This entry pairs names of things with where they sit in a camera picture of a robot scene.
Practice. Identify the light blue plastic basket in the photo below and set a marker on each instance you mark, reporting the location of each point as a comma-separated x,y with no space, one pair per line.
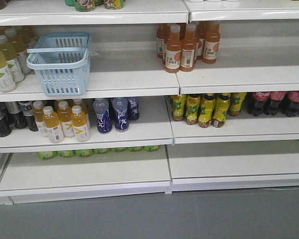
61,62

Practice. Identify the coke bottle red label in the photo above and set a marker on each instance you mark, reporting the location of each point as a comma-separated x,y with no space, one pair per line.
257,102
273,102
292,104

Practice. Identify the blue sports drink bottle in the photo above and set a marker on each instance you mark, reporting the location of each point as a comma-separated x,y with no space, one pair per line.
120,106
101,108
133,108

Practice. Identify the yellow lemon tea bottle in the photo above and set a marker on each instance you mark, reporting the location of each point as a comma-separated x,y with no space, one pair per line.
178,104
192,106
221,108
207,106
236,101

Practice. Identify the white metal shelving unit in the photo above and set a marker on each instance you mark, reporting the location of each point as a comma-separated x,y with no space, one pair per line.
259,51

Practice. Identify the orange juice bottle C100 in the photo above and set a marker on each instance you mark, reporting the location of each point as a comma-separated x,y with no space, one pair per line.
173,50
211,45

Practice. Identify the yellow vitamin drink bottle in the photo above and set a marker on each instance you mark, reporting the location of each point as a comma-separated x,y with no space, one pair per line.
39,115
64,113
52,124
80,124

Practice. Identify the orange juice bottle barcode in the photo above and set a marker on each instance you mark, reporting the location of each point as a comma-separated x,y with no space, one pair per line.
188,48

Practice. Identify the green drink bottle row left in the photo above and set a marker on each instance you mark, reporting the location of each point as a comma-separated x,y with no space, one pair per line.
46,155

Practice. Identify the green cartoon tea bottle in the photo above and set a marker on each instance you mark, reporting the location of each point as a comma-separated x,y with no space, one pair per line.
114,4
84,5

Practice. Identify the dark tea bottle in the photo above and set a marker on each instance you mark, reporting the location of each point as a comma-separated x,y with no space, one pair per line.
0,119
27,110
14,109

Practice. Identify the pale green drink bottle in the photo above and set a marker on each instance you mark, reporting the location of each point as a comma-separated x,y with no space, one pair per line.
11,58
20,50
7,83

